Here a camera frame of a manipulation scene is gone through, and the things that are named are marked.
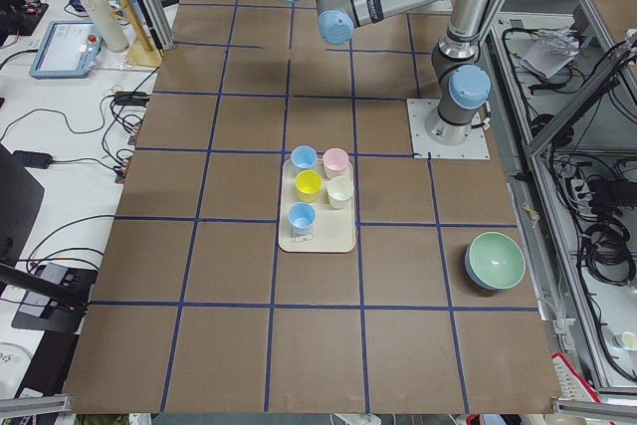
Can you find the yellow plastic cup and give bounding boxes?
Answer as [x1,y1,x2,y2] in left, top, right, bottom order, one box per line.
[295,169,322,203]

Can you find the cream plastic cup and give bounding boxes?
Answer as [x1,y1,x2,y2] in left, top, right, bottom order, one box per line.
[326,176,354,209]

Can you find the pink plastic cup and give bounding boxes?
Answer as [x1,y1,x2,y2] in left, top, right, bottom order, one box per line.
[322,147,349,179]

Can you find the light blue plastic cup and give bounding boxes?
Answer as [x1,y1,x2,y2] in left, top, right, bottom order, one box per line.
[288,202,317,236]

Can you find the cream plastic tray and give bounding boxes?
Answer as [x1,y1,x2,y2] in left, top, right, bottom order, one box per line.
[278,159,356,253]

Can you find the blue bowl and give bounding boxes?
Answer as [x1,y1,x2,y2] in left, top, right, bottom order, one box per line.
[464,246,502,291]

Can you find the green bowl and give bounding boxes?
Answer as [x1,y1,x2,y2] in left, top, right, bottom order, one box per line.
[469,231,526,291]

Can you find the wooden mug tree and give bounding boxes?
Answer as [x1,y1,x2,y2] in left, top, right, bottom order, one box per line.
[116,0,162,68]

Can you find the white thermos bottle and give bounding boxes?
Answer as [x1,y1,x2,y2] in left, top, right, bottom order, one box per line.
[80,0,129,53]

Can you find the blue teach pendant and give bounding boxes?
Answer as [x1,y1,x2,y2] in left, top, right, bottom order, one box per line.
[29,20,103,80]

